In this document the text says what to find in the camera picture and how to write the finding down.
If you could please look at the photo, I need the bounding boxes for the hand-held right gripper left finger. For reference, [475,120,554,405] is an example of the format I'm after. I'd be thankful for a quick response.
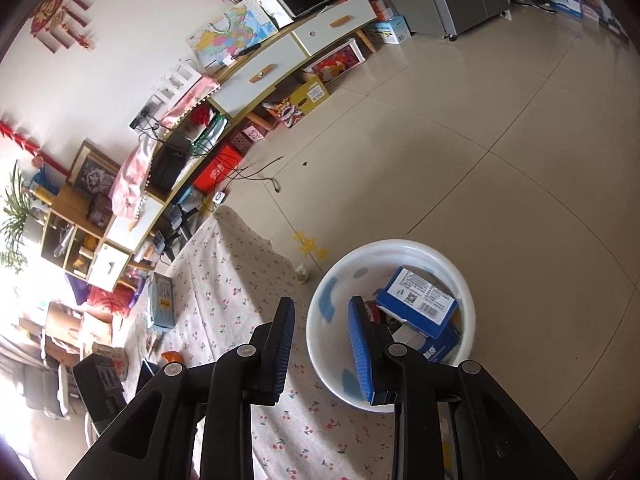
[65,296,297,480]

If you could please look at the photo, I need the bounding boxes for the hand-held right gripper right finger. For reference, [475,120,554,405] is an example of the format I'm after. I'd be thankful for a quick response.
[347,296,578,480]

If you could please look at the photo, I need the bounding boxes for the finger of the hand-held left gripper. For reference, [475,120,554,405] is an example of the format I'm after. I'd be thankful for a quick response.
[137,358,158,392]

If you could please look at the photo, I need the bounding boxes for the blue cardboard box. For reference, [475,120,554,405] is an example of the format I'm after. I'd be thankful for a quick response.
[375,266,463,366]

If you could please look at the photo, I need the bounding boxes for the white plastic basin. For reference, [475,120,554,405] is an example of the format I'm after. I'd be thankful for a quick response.
[306,239,476,413]

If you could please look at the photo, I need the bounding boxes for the brown cardboard box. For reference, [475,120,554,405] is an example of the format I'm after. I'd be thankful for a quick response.
[45,302,113,356]

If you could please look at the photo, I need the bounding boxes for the blue tissue packet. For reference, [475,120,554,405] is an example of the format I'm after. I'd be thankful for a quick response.
[146,272,175,333]

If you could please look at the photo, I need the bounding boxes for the cherry print tablecloth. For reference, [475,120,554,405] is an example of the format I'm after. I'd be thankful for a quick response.
[122,206,401,480]

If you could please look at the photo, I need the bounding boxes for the yellow star floor sticker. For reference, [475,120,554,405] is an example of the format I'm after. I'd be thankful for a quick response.
[292,230,331,258]

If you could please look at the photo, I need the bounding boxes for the purple hat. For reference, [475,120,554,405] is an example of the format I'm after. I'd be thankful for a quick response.
[65,272,96,306]

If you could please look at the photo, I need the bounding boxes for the wooden shelf unit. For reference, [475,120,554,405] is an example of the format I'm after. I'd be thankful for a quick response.
[39,182,132,293]

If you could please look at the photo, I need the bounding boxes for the red flat carton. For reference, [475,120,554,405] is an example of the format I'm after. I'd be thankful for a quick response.
[192,145,245,193]

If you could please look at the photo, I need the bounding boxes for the green potted plant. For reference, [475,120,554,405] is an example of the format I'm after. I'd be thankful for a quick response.
[0,160,31,273]

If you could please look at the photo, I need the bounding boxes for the pink cloth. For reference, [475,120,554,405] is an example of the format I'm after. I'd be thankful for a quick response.
[109,77,221,218]

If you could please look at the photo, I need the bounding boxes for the pink patterned small box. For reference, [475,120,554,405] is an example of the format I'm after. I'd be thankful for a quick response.
[231,127,266,153]

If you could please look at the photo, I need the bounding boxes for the framed cat picture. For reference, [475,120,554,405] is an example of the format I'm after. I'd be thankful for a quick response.
[67,141,123,196]

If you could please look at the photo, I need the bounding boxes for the yellow lion print box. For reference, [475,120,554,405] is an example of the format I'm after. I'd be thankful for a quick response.
[262,77,331,128]

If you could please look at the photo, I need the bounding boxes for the wooden white drawer cabinet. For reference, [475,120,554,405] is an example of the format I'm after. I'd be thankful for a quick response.
[102,0,381,273]

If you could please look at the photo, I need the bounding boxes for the white picket rack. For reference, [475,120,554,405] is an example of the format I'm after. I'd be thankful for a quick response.
[150,60,203,103]

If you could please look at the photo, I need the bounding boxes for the red gift box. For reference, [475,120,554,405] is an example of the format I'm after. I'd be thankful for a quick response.
[305,42,363,83]

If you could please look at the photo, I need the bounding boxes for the map print paper bag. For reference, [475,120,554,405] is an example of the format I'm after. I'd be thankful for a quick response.
[186,2,278,68]

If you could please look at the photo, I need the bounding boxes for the blue white carton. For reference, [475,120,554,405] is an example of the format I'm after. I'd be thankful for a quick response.
[365,16,412,45]

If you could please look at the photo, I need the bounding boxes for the white paper bag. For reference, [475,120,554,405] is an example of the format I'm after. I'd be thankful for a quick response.
[250,0,296,28]

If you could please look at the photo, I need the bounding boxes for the black cable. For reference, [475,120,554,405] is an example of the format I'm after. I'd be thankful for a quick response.
[235,157,286,193]

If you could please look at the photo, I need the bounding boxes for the wall power strip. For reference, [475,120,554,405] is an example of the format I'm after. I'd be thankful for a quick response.
[131,105,161,131]

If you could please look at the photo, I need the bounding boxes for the red firecracker string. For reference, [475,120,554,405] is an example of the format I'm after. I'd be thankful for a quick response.
[0,120,61,171]

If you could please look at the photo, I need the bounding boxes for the red knot wall decoration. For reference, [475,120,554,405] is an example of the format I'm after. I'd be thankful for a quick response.
[31,0,95,53]

